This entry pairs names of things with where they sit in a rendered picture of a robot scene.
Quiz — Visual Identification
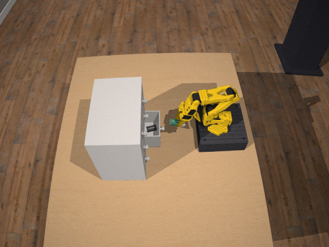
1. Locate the white eraser with black printed sleeve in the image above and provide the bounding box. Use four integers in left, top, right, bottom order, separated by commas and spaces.
144, 125, 157, 132

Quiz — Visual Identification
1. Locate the white chest of drawers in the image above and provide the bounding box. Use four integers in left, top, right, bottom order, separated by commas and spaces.
84, 77, 146, 181

